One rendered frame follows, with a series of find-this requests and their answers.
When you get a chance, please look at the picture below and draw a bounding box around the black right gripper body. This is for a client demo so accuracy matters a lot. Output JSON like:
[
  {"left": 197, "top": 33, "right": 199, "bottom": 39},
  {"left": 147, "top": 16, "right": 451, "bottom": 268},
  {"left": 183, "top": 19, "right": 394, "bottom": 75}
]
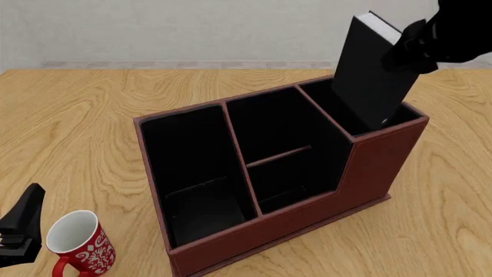
[{"left": 420, "top": 17, "right": 451, "bottom": 63}]

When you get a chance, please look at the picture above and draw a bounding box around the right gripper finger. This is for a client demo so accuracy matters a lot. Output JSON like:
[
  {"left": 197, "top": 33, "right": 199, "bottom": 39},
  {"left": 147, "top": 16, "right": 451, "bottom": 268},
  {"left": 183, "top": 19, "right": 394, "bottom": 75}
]
[
  {"left": 380, "top": 42, "right": 440, "bottom": 75},
  {"left": 393, "top": 18, "right": 428, "bottom": 48}
]

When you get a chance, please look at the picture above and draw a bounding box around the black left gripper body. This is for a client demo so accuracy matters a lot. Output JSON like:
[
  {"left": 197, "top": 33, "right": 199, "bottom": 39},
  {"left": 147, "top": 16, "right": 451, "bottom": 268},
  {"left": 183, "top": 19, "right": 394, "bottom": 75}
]
[{"left": 0, "top": 226, "right": 42, "bottom": 265}]

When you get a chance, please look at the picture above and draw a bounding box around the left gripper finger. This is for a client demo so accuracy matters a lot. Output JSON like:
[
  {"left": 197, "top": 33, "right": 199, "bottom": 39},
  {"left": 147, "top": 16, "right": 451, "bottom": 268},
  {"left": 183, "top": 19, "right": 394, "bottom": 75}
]
[{"left": 0, "top": 182, "right": 47, "bottom": 232}]

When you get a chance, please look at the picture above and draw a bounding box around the black book with white pages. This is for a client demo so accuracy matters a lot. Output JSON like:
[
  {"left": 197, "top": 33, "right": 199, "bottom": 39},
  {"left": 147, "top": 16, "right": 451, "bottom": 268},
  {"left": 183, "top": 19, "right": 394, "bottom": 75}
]
[{"left": 331, "top": 10, "right": 417, "bottom": 130}]

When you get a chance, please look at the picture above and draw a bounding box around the red-brown desk caddy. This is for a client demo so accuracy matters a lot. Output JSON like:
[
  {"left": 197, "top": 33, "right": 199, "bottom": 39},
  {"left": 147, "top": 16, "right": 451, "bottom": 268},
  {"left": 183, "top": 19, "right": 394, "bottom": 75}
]
[{"left": 133, "top": 74, "right": 430, "bottom": 277}]

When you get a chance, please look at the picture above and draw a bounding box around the red mug with white pattern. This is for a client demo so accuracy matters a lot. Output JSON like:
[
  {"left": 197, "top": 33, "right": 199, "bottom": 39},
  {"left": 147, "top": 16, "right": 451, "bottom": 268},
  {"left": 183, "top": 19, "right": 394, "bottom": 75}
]
[{"left": 45, "top": 209, "right": 117, "bottom": 277}]

